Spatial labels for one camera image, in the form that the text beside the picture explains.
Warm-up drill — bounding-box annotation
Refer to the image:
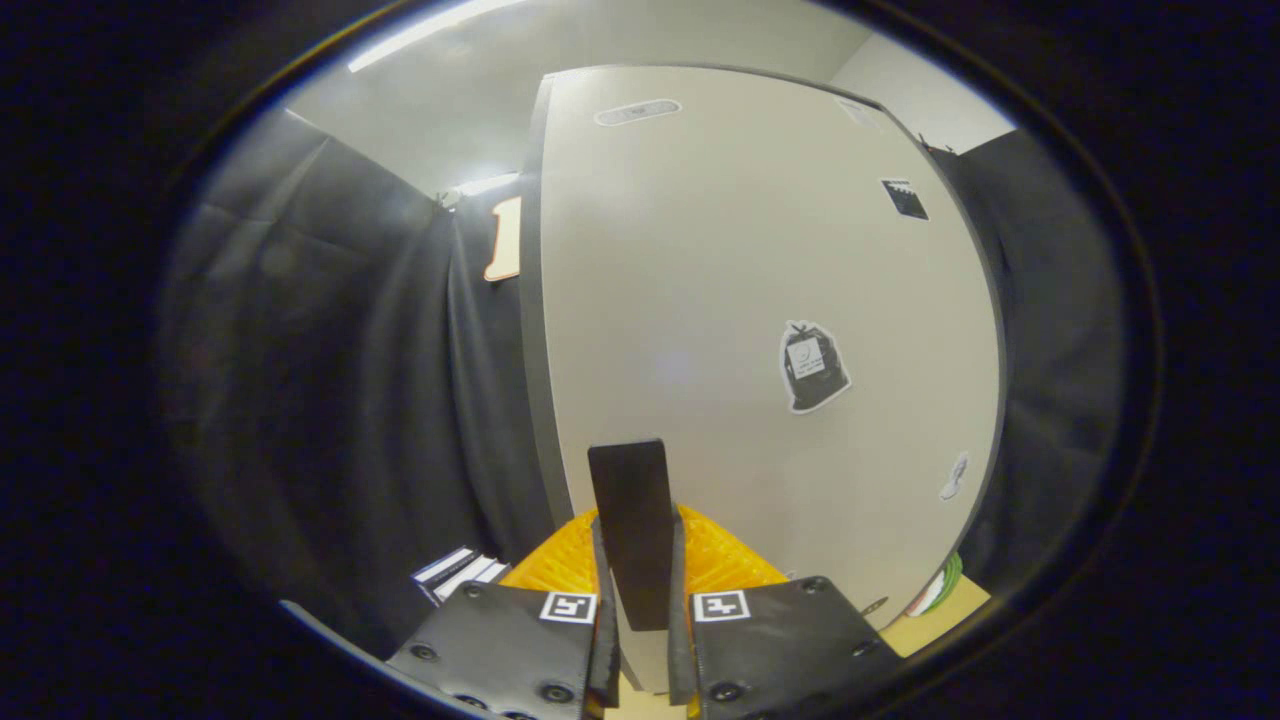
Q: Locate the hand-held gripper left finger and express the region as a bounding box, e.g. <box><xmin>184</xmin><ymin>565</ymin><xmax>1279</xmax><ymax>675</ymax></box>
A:
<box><xmin>385</xmin><ymin>508</ymin><xmax>623</xmax><ymax>720</ymax></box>

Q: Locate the grey cover book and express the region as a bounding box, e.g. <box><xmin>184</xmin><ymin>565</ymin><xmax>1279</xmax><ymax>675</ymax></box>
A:
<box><xmin>432</xmin><ymin>555</ymin><xmax>512</xmax><ymax>604</ymax></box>

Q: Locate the dark blue book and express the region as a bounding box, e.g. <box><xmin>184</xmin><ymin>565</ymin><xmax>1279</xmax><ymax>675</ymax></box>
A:
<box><xmin>412</xmin><ymin>545</ymin><xmax>477</xmax><ymax>606</ymax></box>

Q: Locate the white shoe cabinet door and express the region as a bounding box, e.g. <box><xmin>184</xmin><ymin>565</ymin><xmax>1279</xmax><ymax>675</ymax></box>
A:
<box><xmin>538</xmin><ymin>65</ymin><xmax>1005</xmax><ymax>693</ymax></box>

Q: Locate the red green white packet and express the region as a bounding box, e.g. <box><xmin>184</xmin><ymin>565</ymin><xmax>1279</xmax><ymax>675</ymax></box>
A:
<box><xmin>904</xmin><ymin>552</ymin><xmax>964</xmax><ymax>619</ymax></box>

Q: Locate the grey shoe cabinet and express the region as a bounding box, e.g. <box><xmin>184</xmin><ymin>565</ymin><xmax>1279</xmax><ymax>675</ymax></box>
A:
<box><xmin>517</xmin><ymin>63</ymin><xmax>1007</xmax><ymax>693</ymax></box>

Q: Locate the black door handle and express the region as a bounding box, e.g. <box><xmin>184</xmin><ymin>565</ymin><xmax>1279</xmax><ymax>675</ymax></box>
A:
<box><xmin>587</xmin><ymin>439</ymin><xmax>674</xmax><ymax>633</ymax></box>

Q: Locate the black backdrop cloth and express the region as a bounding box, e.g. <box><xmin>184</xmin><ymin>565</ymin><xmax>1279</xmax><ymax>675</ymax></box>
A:
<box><xmin>158</xmin><ymin>108</ymin><xmax>557</xmax><ymax>663</ymax></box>
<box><xmin>930</xmin><ymin>128</ymin><xmax>1128</xmax><ymax>601</ymax></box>

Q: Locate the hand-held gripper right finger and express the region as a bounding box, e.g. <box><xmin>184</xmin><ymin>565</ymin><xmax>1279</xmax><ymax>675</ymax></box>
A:
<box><xmin>667</xmin><ymin>505</ymin><xmax>906</xmax><ymax>720</ymax></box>

